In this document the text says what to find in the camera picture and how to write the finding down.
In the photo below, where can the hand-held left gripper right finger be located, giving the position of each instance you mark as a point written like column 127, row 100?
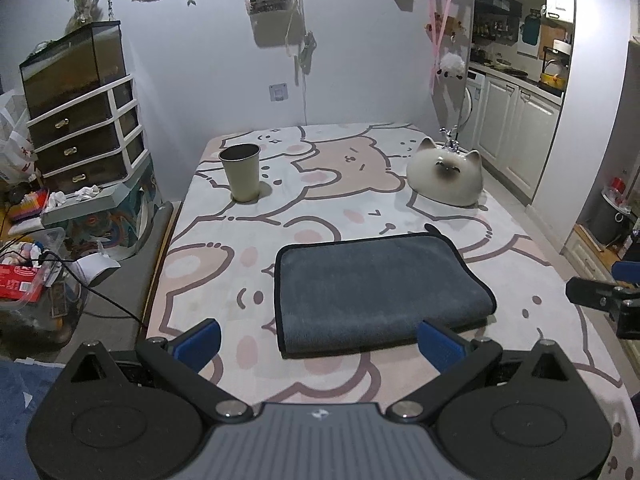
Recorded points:
column 440, row 347

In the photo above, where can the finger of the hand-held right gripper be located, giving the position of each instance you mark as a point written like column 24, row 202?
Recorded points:
column 627, row 270
column 595, row 294

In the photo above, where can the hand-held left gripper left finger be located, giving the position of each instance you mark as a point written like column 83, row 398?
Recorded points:
column 202, row 342

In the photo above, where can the grey towel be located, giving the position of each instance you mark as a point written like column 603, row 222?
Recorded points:
column 370, row 290

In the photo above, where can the grey trash bin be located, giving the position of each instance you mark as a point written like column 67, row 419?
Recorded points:
column 607, row 217

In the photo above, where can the patterned teal box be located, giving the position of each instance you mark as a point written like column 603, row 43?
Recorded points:
column 110, row 220

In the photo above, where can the cat-shaped ceramic figure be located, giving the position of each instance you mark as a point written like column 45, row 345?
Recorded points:
column 445, row 175

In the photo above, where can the beige cup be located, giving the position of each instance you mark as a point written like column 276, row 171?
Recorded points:
column 241, row 172

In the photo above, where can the clear plastic bin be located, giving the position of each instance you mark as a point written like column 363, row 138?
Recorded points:
column 30, row 305

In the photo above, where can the white kitchen cabinets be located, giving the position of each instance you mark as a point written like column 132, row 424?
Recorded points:
column 520, row 125

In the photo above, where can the bear printed blanket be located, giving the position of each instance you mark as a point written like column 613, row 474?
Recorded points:
column 345, row 185

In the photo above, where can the blue rug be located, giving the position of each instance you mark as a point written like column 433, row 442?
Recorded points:
column 25, row 410

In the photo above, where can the red packet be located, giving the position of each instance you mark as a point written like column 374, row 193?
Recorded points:
column 17, row 282

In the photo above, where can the crumpled white tissue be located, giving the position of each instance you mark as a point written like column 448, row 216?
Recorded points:
column 75, row 195

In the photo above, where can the silver metal ornament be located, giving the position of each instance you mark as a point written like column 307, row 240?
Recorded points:
column 451, row 141

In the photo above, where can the glass kettle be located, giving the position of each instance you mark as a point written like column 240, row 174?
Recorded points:
column 554, row 67

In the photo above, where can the washing machine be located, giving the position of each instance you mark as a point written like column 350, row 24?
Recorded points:
column 472, row 110

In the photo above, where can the white drawer cabinet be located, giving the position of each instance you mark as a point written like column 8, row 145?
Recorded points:
column 80, row 140

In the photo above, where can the teal bottle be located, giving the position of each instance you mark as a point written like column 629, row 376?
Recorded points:
column 531, row 27

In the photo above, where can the plush sheep toy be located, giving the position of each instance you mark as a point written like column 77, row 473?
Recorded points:
column 451, row 66

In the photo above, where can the white plastic bag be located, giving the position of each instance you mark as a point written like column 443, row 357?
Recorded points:
column 15, row 145

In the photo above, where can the glass tank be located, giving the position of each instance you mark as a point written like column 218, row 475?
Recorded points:
column 70, row 70

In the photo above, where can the pink ribbon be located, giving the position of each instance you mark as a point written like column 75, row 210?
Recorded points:
column 436, row 35

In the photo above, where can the wall socket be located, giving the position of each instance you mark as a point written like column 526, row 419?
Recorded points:
column 278, row 92

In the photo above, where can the small wall shelf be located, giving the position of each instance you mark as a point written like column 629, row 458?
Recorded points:
column 270, row 2

